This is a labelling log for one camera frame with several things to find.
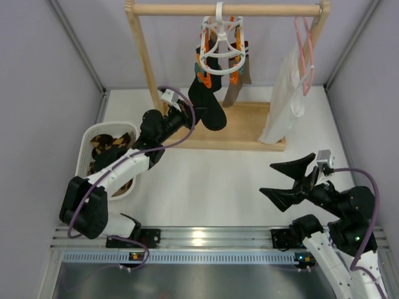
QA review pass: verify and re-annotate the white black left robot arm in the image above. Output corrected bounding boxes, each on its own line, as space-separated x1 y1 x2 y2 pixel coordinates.
59 102 206 243

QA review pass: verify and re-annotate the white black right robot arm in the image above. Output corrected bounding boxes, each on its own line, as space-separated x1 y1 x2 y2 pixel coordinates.
260 150 388 298

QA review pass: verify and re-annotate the white round clip hanger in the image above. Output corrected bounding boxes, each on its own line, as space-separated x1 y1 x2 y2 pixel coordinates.
198 2 246 77

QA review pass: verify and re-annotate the pink clothes hanger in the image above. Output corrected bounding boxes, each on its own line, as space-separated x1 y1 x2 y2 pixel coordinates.
294 17 315 97

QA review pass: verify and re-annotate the wooden clothes rack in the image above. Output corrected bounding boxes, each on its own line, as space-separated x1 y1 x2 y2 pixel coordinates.
125 1 330 151

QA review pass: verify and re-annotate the brown striped beige sock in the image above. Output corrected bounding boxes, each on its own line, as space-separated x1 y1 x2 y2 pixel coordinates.
222 40 252 108

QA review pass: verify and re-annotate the white perforated plastic basket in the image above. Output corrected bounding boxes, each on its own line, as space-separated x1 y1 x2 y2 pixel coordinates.
74 121 138 202

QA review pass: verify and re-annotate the white hanging cloth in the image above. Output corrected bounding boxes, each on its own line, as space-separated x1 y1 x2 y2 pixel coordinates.
258 46 305 144

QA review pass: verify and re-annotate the tan black argyle sock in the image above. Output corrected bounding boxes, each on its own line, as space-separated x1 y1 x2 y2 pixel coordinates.
90 132 135 158

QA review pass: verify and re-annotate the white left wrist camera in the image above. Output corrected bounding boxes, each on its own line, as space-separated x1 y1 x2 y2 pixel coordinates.
160 88 181 111

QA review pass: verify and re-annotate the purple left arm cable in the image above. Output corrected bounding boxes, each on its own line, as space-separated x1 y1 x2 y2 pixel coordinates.
67 85 197 272

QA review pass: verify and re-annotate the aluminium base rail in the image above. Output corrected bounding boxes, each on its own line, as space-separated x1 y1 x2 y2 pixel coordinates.
49 226 390 265

